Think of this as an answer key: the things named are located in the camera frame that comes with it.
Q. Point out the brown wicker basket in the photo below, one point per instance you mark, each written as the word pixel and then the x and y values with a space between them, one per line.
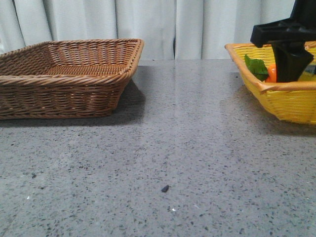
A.
pixel 67 79

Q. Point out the yellow wicker basket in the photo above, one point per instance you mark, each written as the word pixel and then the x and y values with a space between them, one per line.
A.
pixel 290 101

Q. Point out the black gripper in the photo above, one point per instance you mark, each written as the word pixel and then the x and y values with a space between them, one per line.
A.
pixel 288 37

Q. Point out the white curtain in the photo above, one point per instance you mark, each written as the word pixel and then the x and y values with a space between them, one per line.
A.
pixel 171 29

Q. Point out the orange toy carrot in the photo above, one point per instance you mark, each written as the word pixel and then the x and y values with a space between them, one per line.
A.
pixel 260 71

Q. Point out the small black debris chip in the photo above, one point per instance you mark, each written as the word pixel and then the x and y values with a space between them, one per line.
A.
pixel 165 189

